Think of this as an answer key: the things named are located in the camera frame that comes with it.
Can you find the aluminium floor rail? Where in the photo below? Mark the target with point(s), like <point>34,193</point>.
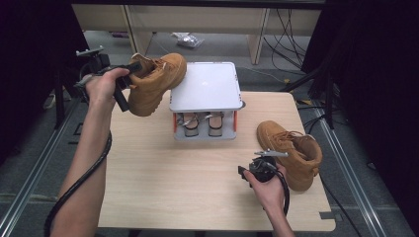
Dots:
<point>36,164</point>
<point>352,177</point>

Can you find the beige wooden desk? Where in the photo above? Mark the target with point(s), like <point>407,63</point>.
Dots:
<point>197,19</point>

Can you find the white shoe rack orange supports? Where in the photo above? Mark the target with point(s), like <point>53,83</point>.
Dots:
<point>204,85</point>

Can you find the clear plastic bag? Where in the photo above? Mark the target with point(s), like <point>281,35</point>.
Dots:
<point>188,40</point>

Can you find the person's right hand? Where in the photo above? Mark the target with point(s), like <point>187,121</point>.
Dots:
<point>271,194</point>

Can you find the tan suede boot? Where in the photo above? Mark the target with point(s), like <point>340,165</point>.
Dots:
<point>280,138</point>
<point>151,89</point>

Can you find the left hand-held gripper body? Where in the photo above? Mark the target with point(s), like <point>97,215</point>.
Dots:
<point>97,62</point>

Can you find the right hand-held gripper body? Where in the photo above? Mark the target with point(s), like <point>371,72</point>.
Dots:
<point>263,169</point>

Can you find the person's left hand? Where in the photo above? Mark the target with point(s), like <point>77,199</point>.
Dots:
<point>102,89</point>

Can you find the dark curtain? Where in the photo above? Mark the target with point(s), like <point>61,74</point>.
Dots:
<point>378,82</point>
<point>29,65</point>

